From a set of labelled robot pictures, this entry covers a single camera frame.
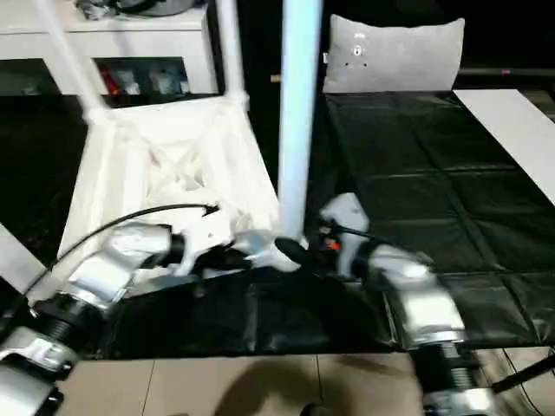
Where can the black bar with red light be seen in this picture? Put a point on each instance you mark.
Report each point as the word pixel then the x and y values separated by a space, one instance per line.
pixel 503 72

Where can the white flat board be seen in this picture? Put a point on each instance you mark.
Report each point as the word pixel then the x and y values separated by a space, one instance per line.
pixel 507 130

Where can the black padded mat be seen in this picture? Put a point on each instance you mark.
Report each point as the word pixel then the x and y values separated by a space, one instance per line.
pixel 433 173

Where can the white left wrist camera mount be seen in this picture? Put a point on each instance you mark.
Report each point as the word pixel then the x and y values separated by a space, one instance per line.
pixel 204 236

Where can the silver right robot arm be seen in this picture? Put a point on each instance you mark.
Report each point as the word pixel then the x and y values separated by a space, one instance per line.
pixel 425 303

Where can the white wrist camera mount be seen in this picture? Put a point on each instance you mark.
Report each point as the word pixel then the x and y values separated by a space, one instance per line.
pixel 347 208
pixel 204 236

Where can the white cabinet with glass doors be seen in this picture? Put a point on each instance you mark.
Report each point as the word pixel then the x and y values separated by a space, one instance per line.
pixel 152 39

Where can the grey pillow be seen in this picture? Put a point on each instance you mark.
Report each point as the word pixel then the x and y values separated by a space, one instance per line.
pixel 390 52

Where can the small red item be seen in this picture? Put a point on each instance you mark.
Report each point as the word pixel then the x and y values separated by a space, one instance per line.
pixel 112 84

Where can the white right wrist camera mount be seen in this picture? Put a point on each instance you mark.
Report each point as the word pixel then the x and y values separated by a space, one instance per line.
pixel 347 208

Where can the black stand leg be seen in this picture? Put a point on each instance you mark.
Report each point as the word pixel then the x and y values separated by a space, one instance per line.
pixel 524 372

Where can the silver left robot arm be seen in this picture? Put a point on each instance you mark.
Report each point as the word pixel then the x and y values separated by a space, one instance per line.
pixel 99 277

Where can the white plastic table top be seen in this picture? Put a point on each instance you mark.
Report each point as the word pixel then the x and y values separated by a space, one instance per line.
pixel 130 173

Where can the dark round object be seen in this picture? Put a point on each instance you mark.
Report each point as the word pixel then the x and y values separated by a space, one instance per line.
pixel 156 5

